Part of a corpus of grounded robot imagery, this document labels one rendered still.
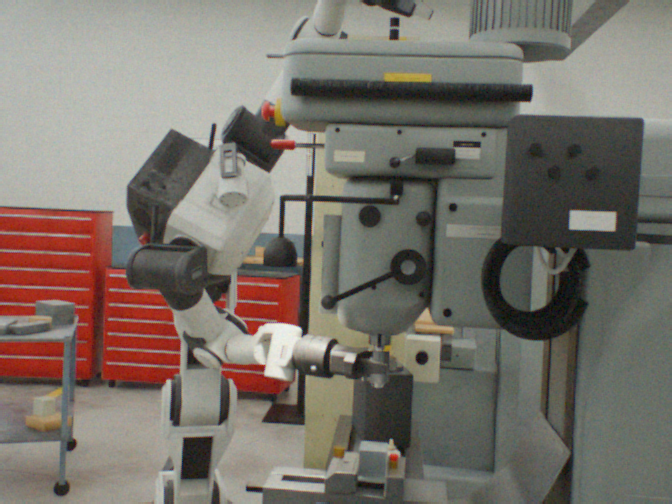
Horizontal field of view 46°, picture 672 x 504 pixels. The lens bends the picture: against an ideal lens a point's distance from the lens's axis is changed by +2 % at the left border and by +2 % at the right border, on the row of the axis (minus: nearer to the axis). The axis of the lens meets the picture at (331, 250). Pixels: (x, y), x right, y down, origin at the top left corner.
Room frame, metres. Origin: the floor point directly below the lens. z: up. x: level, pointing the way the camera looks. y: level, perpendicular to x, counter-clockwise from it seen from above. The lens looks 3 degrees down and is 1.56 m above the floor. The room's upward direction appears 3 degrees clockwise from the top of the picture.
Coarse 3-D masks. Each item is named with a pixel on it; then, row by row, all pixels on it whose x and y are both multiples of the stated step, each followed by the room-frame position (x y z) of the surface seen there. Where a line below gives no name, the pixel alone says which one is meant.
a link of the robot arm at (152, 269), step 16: (144, 256) 1.74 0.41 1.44; (160, 256) 1.73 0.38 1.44; (176, 256) 1.72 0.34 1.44; (144, 272) 1.73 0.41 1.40; (160, 272) 1.71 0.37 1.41; (144, 288) 1.76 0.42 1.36; (160, 288) 1.74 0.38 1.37; (176, 288) 1.72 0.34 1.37; (176, 304) 1.78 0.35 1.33; (192, 304) 1.79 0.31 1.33
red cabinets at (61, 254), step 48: (0, 240) 6.40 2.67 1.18; (48, 240) 6.41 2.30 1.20; (96, 240) 6.45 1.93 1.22; (0, 288) 6.40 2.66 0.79; (48, 288) 6.40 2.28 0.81; (96, 288) 6.49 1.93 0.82; (240, 288) 6.22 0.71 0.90; (288, 288) 6.29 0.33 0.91; (96, 336) 6.53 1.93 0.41; (144, 336) 6.37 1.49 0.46; (240, 384) 6.22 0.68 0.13; (288, 384) 6.42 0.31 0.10
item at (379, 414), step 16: (400, 368) 1.99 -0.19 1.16; (368, 384) 1.95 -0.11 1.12; (384, 384) 1.96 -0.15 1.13; (400, 384) 1.96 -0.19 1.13; (352, 400) 2.17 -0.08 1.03; (368, 400) 1.95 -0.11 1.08; (384, 400) 1.96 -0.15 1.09; (400, 400) 1.96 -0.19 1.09; (352, 416) 2.15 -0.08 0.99; (368, 416) 1.96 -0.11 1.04; (384, 416) 1.96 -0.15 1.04; (400, 416) 1.96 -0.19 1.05; (368, 432) 1.95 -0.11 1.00; (384, 432) 1.96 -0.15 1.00; (400, 432) 1.96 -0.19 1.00
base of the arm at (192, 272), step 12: (132, 252) 1.75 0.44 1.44; (192, 252) 1.73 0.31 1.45; (204, 252) 1.78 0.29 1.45; (132, 264) 1.74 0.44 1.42; (180, 264) 1.70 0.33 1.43; (192, 264) 1.73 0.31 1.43; (204, 264) 1.78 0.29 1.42; (132, 276) 1.74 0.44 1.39; (180, 276) 1.69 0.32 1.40; (192, 276) 1.73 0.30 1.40; (204, 276) 1.78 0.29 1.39; (180, 288) 1.71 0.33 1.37; (192, 288) 1.73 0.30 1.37
